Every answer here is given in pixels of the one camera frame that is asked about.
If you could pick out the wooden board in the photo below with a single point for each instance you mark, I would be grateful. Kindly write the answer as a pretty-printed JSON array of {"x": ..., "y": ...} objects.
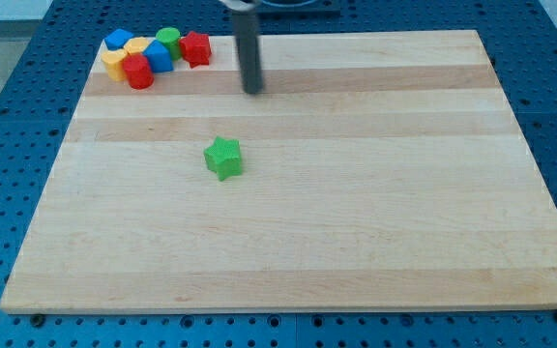
[{"x": 381, "y": 172}]

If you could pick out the green star block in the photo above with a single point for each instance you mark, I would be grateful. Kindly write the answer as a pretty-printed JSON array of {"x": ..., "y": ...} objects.
[{"x": 224, "y": 158}]

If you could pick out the blue cube block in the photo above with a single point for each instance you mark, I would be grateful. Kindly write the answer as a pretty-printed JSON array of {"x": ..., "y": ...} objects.
[{"x": 117, "y": 39}]

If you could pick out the yellow hexagon block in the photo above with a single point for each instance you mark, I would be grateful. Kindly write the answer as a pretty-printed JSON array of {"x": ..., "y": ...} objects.
[{"x": 136, "y": 45}]

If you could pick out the red cylinder block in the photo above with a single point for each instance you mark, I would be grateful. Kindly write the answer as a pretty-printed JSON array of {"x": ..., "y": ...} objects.
[{"x": 138, "y": 71}]

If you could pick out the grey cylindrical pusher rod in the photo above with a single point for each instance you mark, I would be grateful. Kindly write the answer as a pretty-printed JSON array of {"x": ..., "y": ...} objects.
[{"x": 246, "y": 32}]

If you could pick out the yellow heart block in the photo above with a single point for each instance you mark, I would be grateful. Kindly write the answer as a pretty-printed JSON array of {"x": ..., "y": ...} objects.
[{"x": 113, "y": 63}]

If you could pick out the red star block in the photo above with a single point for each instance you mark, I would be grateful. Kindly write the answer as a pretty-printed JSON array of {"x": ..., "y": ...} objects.
[{"x": 196, "y": 49}]

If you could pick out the blue pentagon block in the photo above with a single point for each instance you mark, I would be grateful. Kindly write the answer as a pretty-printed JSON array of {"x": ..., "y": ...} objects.
[{"x": 158, "y": 57}]

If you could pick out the green cylinder block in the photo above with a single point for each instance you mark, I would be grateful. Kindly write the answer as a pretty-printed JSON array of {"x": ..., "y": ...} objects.
[{"x": 169, "y": 37}]

